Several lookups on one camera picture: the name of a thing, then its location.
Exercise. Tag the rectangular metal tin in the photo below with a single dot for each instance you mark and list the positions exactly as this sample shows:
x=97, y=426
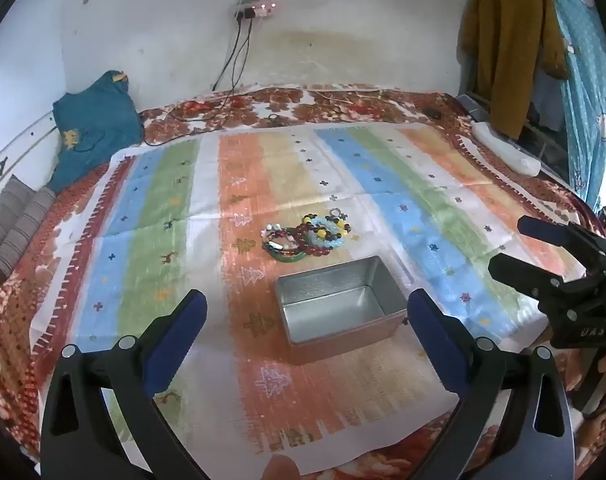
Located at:
x=333, y=310

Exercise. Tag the mustard garment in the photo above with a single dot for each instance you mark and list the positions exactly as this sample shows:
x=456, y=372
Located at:
x=508, y=50

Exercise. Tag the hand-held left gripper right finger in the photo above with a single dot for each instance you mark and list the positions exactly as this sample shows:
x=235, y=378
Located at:
x=435, y=345

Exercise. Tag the blue printed curtain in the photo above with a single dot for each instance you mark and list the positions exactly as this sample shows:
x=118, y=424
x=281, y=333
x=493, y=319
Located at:
x=583, y=85

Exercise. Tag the teal embroidered cloth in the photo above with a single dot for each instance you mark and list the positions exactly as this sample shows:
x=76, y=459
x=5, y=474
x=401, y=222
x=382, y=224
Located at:
x=93, y=120

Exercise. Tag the person's left hand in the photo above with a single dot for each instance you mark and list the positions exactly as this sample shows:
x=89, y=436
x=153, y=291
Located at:
x=281, y=470

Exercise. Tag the green bangle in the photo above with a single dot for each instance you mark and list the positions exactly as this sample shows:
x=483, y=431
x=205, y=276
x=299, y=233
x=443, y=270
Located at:
x=283, y=258

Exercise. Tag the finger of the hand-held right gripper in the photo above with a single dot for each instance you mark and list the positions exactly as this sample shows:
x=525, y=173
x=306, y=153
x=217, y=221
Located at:
x=558, y=234
x=525, y=275

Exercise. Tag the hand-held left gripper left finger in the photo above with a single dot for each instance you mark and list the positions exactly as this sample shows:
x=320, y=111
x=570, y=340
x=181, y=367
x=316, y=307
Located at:
x=178, y=345

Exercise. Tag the white headboard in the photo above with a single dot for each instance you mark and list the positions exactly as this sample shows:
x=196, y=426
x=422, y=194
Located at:
x=13, y=150

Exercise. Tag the grey striped cushion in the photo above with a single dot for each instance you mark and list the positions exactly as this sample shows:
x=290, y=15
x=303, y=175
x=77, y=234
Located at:
x=13, y=230

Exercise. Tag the white power strip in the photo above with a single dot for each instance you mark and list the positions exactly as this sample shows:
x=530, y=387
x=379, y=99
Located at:
x=255, y=10

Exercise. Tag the colourful striped mat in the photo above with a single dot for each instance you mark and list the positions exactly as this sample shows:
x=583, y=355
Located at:
x=158, y=210

